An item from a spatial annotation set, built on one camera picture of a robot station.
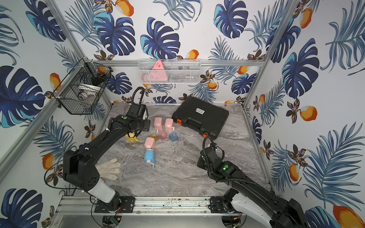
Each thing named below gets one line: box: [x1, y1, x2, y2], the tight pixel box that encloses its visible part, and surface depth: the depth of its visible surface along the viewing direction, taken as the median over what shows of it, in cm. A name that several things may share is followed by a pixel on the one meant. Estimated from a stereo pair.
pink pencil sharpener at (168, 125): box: [164, 118, 175, 132], surface depth 102 cm
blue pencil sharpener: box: [144, 148, 156, 168], surface depth 88 cm
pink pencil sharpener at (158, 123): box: [153, 116, 164, 133], surface depth 103 cm
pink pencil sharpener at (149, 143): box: [144, 136, 156, 151], surface depth 92 cm
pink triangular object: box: [142, 59, 168, 83], surface depth 92 cm
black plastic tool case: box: [171, 95, 230, 140], surface depth 107 cm
